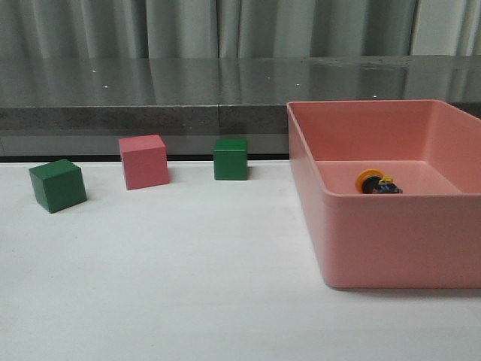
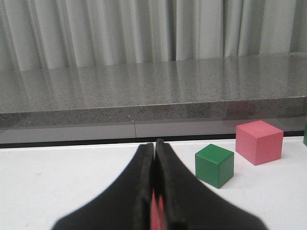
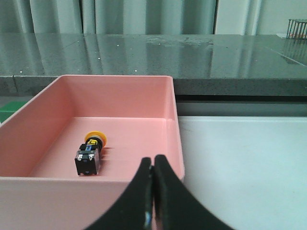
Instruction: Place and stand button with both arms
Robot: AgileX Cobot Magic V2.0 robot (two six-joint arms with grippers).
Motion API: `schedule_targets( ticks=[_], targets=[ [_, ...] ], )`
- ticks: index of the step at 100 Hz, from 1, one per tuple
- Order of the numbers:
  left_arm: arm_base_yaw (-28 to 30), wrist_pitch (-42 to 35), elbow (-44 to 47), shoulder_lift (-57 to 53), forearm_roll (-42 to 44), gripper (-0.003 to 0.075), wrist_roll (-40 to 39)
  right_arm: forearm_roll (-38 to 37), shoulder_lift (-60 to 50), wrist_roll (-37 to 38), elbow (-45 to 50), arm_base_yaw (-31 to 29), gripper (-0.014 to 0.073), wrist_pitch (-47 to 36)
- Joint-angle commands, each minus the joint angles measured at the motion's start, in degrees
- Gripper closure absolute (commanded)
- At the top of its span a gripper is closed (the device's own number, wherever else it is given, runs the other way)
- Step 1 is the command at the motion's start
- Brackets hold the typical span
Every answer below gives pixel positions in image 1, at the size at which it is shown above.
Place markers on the grey stone ledge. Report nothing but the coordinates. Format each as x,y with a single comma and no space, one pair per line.
80,108

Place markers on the pink wooden cube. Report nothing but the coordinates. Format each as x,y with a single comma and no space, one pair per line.
144,160

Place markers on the pink plastic bin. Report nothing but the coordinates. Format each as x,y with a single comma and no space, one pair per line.
426,237

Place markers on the right green wooden cube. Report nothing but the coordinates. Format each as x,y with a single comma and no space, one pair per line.
230,160

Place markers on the left green wooden cube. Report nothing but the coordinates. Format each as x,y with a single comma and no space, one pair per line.
58,185

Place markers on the grey-green curtain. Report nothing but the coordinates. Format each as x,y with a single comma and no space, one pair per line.
237,29

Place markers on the green wooden cube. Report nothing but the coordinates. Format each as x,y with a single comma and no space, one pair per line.
230,160
58,185

